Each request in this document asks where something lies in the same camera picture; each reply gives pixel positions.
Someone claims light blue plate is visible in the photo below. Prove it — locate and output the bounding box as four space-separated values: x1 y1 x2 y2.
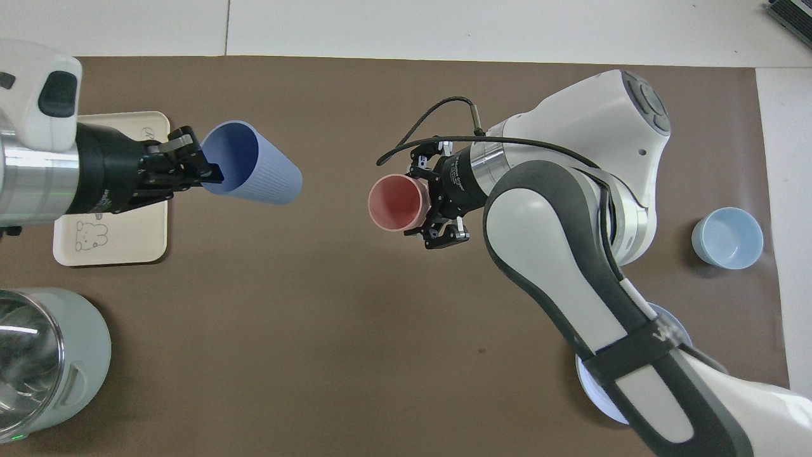
575 303 696 427

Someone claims light blue bowl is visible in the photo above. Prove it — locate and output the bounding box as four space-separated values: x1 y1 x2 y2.
691 207 764 270

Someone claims cream rabbit print tray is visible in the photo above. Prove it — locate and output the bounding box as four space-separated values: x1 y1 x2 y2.
53 111 171 267

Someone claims brown table mat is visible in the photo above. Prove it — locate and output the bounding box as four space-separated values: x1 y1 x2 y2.
0 56 797 457

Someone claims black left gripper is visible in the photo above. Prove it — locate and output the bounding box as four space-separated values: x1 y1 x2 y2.
67 123 224 216

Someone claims blue ribbed cup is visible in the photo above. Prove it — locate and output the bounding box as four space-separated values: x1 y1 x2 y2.
200 121 304 206

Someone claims pink cup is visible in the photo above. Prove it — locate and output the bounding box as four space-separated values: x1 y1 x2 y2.
367 174 433 234

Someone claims grey slatted device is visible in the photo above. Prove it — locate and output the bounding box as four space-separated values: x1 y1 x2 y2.
766 0 812 34

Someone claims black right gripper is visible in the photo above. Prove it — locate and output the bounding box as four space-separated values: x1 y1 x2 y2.
405 140 487 249

